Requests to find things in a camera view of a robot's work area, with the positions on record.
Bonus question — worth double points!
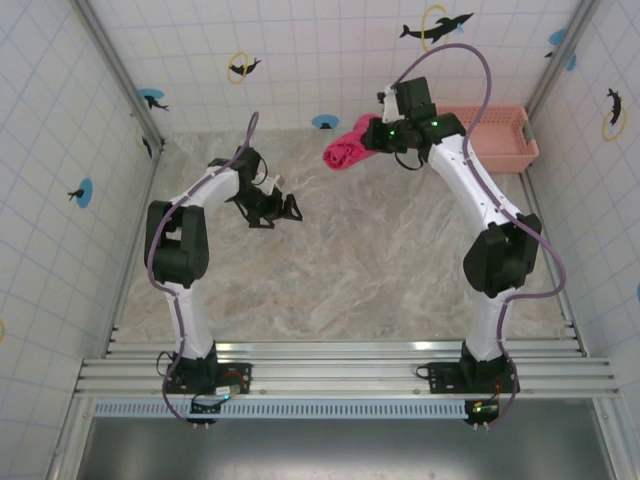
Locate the pink long pants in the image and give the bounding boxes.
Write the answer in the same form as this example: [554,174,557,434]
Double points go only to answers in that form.
[322,113,382,173]

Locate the pink plastic basket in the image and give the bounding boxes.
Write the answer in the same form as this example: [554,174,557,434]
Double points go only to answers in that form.
[434,103,540,175]

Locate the blue circle dolphin sticker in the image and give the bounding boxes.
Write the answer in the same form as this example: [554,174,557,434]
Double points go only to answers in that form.
[67,177,95,208]
[137,88,170,112]

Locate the aluminium mounting beam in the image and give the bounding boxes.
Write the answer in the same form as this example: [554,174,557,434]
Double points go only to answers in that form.
[74,341,621,400]

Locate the blue patches sticker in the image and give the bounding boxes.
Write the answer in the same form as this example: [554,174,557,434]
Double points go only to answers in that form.
[543,28,578,71]

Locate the grey metal panel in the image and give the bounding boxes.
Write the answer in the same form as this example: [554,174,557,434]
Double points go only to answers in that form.
[82,417,619,480]

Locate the right green circuit board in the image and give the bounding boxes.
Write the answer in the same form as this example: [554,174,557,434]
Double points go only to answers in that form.
[469,399,501,420]

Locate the short black cable loop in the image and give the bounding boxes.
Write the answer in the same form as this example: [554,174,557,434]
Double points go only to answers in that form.
[394,148,431,173]

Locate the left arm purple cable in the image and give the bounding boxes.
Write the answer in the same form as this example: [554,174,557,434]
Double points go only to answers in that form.
[144,110,261,430]

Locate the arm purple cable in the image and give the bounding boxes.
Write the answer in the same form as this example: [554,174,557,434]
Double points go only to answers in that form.
[394,42,569,430]
[144,110,261,430]

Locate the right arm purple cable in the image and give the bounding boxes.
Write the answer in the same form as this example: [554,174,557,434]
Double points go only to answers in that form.
[394,42,569,430]

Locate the dolphin yellow ring sticker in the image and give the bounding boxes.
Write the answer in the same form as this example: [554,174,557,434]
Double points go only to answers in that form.
[601,87,628,142]
[135,125,154,160]
[227,51,263,84]

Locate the aluminium side rail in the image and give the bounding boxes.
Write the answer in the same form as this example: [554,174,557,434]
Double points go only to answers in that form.
[102,144,167,357]
[519,172,589,357]

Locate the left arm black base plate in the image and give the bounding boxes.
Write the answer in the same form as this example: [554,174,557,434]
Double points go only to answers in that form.
[166,360,254,396]

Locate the aluminium corner post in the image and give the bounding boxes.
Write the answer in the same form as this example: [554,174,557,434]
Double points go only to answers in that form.
[527,0,601,119]
[69,0,167,151]

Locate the white slotted cable duct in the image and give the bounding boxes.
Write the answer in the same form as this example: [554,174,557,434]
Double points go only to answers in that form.
[92,399,474,419]

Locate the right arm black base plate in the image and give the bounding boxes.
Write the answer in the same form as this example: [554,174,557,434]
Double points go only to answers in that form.
[417,360,521,396]

